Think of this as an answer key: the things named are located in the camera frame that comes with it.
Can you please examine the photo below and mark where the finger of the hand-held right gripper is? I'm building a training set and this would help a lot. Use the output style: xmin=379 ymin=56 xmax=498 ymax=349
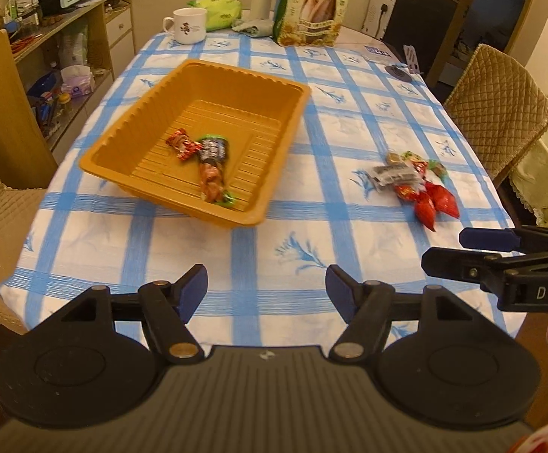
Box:
xmin=421 ymin=246 xmax=520 ymax=291
xmin=459 ymin=225 xmax=548 ymax=252

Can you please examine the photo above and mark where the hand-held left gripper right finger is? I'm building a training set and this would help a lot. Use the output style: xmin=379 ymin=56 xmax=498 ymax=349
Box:
xmin=325 ymin=264 xmax=492 ymax=365

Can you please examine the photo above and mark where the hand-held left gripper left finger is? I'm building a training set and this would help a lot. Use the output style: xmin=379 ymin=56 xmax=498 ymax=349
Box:
xmin=43 ymin=263 xmax=209 ymax=365

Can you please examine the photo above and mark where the plain red snack packet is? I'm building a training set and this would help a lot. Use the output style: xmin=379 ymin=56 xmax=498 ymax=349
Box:
xmin=413 ymin=191 xmax=440 ymax=233
xmin=427 ymin=182 xmax=461 ymax=220

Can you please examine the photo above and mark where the small brown green candy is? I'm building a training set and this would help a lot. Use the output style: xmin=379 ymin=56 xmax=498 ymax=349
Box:
xmin=425 ymin=160 xmax=449 ymax=182

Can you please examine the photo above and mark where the grey clear snack packet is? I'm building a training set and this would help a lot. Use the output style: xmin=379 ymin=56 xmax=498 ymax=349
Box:
xmin=371 ymin=163 xmax=423 ymax=194

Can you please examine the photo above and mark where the orange plastic tray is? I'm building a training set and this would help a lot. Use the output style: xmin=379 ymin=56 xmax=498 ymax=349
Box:
xmin=80 ymin=59 xmax=312 ymax=231

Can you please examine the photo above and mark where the blue checked tablecloth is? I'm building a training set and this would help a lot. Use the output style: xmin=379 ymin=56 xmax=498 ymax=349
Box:
xmin=0 ymin=26 xmax=530 ymax=347

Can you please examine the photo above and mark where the small red green candy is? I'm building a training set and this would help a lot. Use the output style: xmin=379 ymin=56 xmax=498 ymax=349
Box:
xmin=399 ymin=151 xmax=428 ymax=174

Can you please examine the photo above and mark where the long sausage snack packet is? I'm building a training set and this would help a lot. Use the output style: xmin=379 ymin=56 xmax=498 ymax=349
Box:
xmin=194 ymin=134 xmax=239 ymax=208

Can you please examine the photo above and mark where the red brown candy wrapper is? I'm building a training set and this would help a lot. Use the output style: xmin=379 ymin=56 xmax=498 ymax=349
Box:
xmin=167 ymin=128 xmax=200 ymax=162

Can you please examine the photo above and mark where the red white cloth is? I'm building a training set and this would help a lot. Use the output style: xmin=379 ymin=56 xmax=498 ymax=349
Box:
xmin=510 ymin=418 xmax=548 ymax=453

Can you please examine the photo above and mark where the phone stand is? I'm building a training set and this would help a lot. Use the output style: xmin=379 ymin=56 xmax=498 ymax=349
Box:
xmin=385 ymin=45 xmax=421 ymax=79

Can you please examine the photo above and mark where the black appliance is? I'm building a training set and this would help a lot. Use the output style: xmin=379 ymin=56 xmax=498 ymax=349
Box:
xmin=382 ymin=0 xmax=459 ymax=52

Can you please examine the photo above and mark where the purple tissue pack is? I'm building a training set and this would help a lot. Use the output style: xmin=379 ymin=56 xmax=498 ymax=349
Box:
xmin=61 ymin=65 xmax=96 ymax=97

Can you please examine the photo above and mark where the white mug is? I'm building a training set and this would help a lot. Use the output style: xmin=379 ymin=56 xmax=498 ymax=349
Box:
xmin=163 ymin=8 xmax=208 ymax=44

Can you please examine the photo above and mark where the grey cloth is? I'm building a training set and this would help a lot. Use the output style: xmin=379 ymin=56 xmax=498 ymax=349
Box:
xmin=231 ymin=16 xmax=275 ymax=39

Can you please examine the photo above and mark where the white plastic bag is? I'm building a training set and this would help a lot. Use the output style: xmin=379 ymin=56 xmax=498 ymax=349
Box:
xmin=59 ymin=23 xmax=88 ymax=67

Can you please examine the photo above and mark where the wooden cabinet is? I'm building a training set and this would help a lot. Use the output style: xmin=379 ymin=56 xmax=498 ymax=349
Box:
xmin=0 ymin=0 xmax=135 ymax=152

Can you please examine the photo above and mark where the green tissue pack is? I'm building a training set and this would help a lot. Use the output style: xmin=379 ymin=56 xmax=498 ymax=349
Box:
xmin=188 ymin=0 xmax=243 ymax=33

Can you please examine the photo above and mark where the green seed snack bag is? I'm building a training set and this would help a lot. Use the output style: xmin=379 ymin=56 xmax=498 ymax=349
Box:
xmin=273 ymin=0 xmax=354 ymax=48

